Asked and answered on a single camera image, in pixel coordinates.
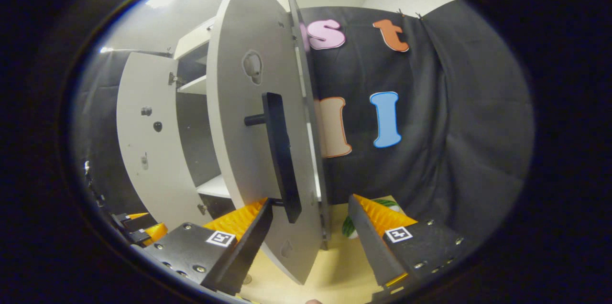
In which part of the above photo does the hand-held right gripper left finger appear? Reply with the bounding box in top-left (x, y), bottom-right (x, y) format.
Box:
top-left (142, 197), bottom-right (274, 296)

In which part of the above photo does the white cabinet door calendar sticker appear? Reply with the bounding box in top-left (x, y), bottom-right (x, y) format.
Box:
top-left (206, 0), bottom-right (332, 287)

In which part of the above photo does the white grey cabinet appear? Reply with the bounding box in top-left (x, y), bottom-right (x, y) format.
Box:
top-left (170, 0), bottom-right (306, 221)

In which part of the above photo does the black door handle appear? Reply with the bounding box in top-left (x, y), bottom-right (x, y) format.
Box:
top-left (244, 92), bottom-right (303, 225)

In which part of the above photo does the white cabinet door camera sticker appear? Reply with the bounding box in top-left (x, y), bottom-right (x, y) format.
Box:
top-left (116, 51), bottom-right (212, 229)

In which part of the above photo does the white cabinet shelf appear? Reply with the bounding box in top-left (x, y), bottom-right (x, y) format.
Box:
top-left (177, 74), bottom-right (209, 96)

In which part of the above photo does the black backdrop cloth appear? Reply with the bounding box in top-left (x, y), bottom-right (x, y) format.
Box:
top-left (72, 49), bottom-right (180, 217)
top-left (299, 0), bottom-right (536, 243)

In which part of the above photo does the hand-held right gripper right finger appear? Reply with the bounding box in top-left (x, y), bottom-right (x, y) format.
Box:
top-left (348, 194), bottom-right (476, 296)

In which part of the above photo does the green white patterned object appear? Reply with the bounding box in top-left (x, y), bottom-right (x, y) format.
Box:
top-left (341, 197), bottom-right (402, 239)

